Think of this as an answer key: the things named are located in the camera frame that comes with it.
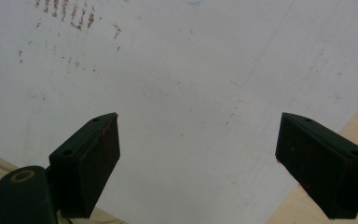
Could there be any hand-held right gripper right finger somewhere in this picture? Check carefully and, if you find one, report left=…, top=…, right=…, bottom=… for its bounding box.
left=274, top=112, right=358, bottom=220

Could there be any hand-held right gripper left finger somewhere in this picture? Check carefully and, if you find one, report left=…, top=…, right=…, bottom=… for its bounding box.
left=48, top=112, right=121, bottom=219

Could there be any white paper sheet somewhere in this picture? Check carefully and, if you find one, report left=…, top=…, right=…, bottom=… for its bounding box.
left=0, top=0, right=358, bottom=224

